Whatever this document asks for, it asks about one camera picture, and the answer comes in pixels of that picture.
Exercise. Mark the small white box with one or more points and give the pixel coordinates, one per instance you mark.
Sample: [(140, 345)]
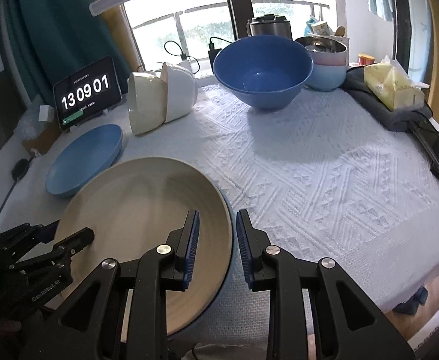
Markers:
[(46, 114)]

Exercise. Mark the cardboard box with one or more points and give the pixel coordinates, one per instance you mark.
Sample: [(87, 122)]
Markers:
[(42, 144)]

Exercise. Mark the cream bowl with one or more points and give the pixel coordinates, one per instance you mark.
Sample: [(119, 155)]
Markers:
[(147, 102)]

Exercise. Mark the teal curtain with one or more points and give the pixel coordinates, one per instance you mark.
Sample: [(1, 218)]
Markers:
[(45, 41)]

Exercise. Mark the yellow tissue pack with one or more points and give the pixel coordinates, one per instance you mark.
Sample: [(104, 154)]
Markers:
[(393, 87)]

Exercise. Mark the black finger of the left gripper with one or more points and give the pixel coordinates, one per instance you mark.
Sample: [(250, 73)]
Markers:
[(75, 241)]

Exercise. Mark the tablet showing clock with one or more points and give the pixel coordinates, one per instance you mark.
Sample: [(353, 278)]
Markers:
[(86, 93)]

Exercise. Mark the large dark blue bowl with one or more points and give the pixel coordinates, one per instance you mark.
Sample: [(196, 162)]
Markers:
[(265, 72)]

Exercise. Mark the yellow curtain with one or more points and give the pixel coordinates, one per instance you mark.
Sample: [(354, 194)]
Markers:
[(117, 22)]

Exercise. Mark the dark grey cloth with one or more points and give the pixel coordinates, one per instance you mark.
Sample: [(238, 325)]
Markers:
[(395, 121)]

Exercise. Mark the black power bank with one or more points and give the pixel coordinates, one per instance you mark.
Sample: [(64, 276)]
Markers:
[(212, 53)]

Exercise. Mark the light blue plate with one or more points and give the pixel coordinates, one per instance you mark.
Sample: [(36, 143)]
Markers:
[(83, 159)]

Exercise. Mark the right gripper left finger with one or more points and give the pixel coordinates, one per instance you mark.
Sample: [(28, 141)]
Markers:
[(183, 241)]

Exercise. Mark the white strawberry bowl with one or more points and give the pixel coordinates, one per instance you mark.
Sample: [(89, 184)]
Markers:
[(181, 90)]

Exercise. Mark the pink bowl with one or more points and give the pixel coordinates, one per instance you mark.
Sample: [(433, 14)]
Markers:
[(338, 56)]

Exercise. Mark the steel tumbler mug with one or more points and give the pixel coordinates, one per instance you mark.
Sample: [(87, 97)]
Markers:
[(269, 24)]

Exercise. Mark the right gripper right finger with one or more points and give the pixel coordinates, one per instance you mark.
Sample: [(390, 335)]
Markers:
[(252, 243)]

